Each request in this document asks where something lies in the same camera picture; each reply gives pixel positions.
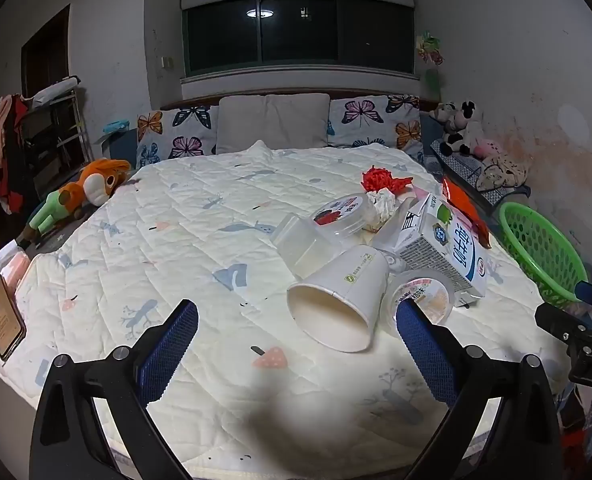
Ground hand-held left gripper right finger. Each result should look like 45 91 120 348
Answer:
395 299 563 480

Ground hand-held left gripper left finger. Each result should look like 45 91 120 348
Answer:
30 300 199 480

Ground green plastic mesh basket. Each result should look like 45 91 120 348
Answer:
498 201 589 309

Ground white paper cup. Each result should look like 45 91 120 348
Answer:
286 244 391 353

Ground orange snack wrapper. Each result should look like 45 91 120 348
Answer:
441 177 492 248

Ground clear plastic container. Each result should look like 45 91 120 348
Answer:
272 212 347 281

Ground small clear jelly cup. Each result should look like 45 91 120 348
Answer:
380 270 456 336

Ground blue and white milk carton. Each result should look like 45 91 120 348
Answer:
378 192 489 301

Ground white printed quilt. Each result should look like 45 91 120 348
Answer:
0 140 572 480

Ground crumpled white tissue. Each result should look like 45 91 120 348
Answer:
366 189 401 226

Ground spotted beige cloth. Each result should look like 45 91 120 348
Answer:
476 152 527 192

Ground round tub with red label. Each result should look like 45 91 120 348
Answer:
310 192 377 237

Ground smartphone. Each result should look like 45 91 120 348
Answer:
0 274 27 362

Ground pink packet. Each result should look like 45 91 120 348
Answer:
3 252 30 286

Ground red foam fruit net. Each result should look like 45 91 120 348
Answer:
361 166 413 195

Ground orange plush toy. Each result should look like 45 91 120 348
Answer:
18 158 132 251

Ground pink plush toy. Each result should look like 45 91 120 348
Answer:
471 137 502 159

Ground butterfly print pillow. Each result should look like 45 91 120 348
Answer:
136 105 220 170
326 94 424 161

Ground black and white cow plush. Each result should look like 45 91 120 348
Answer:
441 101 482 157

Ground blue bed sheet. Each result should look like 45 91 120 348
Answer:
420 110 447 161

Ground grey plush toy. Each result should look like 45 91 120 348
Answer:
428 102 457 123

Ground grey pillow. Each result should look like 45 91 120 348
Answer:
216 94 331 156

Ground dark wooden headboard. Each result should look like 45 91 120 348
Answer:
161 91 441 112

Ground red hanging clothes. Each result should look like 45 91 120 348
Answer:
0 94 31 216

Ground metal clothes rack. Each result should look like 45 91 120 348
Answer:
20 76 94 201

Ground paper flower bouquet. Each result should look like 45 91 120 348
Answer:
415 31 447 103

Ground dark wooden door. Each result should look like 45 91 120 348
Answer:
22 4 71 101

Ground dark window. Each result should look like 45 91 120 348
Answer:
183 0 417 78

